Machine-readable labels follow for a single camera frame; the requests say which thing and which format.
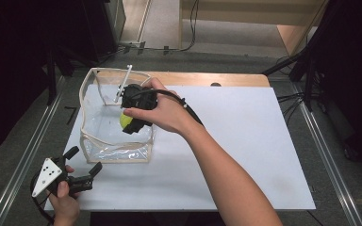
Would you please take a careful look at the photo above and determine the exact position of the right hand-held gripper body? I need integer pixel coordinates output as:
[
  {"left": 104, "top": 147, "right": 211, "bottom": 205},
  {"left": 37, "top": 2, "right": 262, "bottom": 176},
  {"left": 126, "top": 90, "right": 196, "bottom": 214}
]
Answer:
[{"left": 113, "top": 64, "right": 158, "bottom": 111}]

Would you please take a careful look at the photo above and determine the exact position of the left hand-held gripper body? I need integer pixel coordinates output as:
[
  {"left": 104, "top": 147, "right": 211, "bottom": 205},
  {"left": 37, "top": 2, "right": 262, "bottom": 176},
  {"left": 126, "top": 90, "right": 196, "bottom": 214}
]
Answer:
[{"left": 31, "top": 155, "right": 94, "bottom": 199}]

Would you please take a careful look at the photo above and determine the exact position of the yellow tennis ball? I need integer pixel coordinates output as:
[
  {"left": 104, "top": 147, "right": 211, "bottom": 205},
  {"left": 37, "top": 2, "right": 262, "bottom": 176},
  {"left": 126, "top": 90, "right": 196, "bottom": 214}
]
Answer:
[{"left": 119, "top": 112, "right": 135, "bottom": 130}]

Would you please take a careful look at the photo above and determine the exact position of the clear plastic bag beige trim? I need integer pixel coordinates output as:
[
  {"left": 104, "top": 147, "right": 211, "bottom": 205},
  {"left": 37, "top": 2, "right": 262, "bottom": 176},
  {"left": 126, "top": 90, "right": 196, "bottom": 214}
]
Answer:
[{"left": 78, "top": 67, "right": 157, "bottom": 165}]

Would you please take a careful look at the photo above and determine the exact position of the person's right hand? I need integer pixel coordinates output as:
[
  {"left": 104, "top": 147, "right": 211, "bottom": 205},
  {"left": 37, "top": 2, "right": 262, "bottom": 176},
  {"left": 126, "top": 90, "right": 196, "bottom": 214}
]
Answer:
[{"left": 123, "top": 77, "right": 203, "bottom": 137}]

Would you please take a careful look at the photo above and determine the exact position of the person's left hand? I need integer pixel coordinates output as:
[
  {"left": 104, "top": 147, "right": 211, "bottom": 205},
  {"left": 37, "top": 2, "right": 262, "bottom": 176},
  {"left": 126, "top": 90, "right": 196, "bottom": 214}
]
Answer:
[{"left": 46, "top": 165, "right": 82, "bottom": 220}]

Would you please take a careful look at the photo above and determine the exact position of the wooden table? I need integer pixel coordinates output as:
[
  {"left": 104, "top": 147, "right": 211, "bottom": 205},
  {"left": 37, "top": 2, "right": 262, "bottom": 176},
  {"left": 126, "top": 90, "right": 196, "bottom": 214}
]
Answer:
[{"left": 96, "top": 71, "right": 272, "bottom": 89}]

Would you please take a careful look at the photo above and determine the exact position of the black stand leg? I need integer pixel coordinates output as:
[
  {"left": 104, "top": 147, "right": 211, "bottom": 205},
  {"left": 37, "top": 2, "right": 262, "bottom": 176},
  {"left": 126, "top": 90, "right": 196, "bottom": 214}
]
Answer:
[{"left": 45, "top": 46, "right": 76, "bottom": 106}]

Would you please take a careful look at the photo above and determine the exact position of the dark cabinet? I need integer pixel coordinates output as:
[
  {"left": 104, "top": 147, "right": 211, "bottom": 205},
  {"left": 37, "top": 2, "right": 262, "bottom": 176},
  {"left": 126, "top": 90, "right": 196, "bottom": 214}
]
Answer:
[{"left": 74, "top": 0, "right": 127, "bottom": 62}]

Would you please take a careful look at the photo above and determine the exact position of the person's dark clothing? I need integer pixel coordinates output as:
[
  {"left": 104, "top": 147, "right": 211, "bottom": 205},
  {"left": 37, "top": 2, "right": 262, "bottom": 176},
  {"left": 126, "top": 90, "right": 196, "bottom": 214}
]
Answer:
[{"left": 90, "top": 211, "right": 227, "bottom": 226}]

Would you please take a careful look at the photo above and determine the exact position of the dark curtain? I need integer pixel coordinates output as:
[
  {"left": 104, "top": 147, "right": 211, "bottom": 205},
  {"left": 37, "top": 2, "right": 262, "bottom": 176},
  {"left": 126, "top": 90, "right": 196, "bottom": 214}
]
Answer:
[
  {"left": 0, "top": 0, "right": 86, "bottom": 159},
  {"left": 307, "top": 0, "right": 362, "bottom": 169}
]

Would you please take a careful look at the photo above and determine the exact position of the white board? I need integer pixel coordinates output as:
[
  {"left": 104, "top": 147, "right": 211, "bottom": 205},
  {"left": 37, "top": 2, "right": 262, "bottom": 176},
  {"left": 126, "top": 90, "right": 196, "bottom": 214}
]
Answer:
[{"left": 43, "top": 85, "right": 317, "bottom": 212}]

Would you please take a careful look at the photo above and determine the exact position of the black tripod stand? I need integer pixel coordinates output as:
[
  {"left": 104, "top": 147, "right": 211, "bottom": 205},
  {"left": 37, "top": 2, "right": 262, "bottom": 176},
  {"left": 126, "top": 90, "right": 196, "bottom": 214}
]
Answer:
[{"left": 261, "top": 43, "right": 320, "bottom": 113}]

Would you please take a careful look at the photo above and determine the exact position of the wooden shelf unit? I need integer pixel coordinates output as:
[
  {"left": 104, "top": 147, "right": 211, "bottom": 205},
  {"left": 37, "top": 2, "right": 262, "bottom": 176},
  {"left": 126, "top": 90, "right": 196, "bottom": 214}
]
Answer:
[{"left": 178, "top": 0, "right": 328, "bottom": 57}]

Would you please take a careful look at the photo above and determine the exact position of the metal floor rail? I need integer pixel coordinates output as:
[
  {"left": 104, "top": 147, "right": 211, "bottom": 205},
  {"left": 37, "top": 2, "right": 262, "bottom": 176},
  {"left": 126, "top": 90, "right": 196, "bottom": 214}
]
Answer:
[
  {"left": 0, "top": 74, "right": 67, "bottom": 226},
  {"left": 289, "top": 81, "right": 362, "bottom": 226}
]

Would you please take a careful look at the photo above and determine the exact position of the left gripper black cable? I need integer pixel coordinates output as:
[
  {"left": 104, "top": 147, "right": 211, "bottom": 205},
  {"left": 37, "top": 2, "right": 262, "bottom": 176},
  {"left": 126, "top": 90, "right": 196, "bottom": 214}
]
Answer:
[{"left": 28, "top": 172, "right": 56, "bottom": 226}]

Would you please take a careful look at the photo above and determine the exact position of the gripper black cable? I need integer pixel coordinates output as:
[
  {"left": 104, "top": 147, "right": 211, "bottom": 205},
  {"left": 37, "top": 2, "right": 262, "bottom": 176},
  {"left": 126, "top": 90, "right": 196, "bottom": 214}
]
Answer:
[
  {"left": 28, "top": 172, "right": 56, "bottom": 226},
  {"left": 130, "top": 89, "right": 205, "bottom": 128}
]

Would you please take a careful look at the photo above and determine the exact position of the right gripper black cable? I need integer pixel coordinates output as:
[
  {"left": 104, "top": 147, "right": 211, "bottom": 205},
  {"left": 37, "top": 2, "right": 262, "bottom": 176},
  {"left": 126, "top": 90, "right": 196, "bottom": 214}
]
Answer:
[{"left": 130, "top": 89, "right": 205, "bottom": 128}]

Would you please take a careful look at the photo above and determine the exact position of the black hanging cable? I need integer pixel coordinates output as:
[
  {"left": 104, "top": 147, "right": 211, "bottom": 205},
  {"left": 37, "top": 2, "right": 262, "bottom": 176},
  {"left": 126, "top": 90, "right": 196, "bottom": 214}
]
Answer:
[{"left": 156, "top": 0, "right": 201, "bottom": 53}]

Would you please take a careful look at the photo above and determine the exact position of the bundle of black cables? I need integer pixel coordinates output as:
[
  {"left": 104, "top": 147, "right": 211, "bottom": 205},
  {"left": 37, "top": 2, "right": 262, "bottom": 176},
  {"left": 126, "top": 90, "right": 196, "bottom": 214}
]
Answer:
[{"left": 276, "top": 90, "right": 309, "bottom": 121}]

